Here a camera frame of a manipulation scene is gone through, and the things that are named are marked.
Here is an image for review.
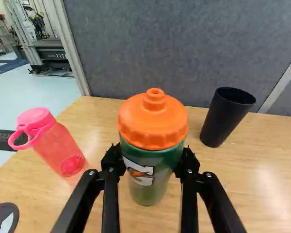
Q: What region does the wooden table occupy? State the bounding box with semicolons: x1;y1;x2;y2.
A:
0;95;291;233

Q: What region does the green bottle with orange cap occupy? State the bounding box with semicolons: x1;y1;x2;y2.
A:
117;87;189;207

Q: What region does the black plastic cup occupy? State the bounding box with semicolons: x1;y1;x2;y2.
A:
199;86;257;149

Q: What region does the pink transparent bottle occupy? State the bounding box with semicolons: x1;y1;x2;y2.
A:
7;107;86;178

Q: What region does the grey fabric partition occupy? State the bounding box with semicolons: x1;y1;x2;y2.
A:
52;0;291;118

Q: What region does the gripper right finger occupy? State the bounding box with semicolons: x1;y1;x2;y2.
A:
173;145;247;233

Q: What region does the black treadmill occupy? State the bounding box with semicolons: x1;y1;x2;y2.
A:
27;36;75;78

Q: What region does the black chair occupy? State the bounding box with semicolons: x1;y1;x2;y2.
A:
0;129;29;233

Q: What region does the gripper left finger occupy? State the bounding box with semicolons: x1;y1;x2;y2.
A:
50;142;126;233

